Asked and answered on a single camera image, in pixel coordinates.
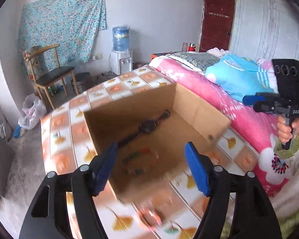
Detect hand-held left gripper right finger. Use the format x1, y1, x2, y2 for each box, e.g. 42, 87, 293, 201
184, 142, 282, 239

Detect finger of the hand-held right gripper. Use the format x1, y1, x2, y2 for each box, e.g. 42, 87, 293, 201
253, 101, 277, 113
242, 92, 277, 105

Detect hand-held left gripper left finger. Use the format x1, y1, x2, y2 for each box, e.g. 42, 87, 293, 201
19, 142, 119, 239

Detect multicolour bead bracelet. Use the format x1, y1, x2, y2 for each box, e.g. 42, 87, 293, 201
122, 148, 160, 175

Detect dark purple smartwatch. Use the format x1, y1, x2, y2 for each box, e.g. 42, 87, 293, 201
116, 110, 171, 148

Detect cardboard box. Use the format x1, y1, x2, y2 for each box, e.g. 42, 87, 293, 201
83, 83, 232, 203

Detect orange bead bracelet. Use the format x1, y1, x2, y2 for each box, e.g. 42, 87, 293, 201
137, 205, 163, 228

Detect person's right hand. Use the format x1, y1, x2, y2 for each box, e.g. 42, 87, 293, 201
276, 117, 299, 145

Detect blue pillow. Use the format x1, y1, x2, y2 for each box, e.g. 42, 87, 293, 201
205, 54, 276, 102

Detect pink floral blanket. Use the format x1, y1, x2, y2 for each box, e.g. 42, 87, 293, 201
149, 52, 299, 197

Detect orange leaf-print tablecloth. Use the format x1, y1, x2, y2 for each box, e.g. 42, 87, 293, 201
40, 65, 261, 239

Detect white wardrobe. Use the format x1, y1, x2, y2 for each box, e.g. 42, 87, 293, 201
228, 0, 299, 64

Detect silver sequined pillow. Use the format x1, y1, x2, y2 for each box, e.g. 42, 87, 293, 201
168, 52, 221, 74

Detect dark red door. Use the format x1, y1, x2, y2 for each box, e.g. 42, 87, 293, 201
199, 0, 236, 53

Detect dark waste bin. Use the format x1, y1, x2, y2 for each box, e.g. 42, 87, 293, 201
71, 72, 92, 94

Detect white plastic bag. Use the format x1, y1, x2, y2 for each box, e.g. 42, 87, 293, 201
18, 93, 47, 130

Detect grey cabinet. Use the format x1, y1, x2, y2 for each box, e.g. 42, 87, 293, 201
0, 129, 15, 197

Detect white water dispenser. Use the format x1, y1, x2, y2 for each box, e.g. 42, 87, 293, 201
109, 50, 133, 76

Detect wooden chair black seat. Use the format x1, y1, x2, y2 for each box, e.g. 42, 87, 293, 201
24, 43, 79, 106

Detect patterned chair cushion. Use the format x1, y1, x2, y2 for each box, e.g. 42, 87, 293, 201
24, 50, 40, 80

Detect teal floral wall cloth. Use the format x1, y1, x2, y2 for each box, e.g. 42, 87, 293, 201
17, 0, 107, 64

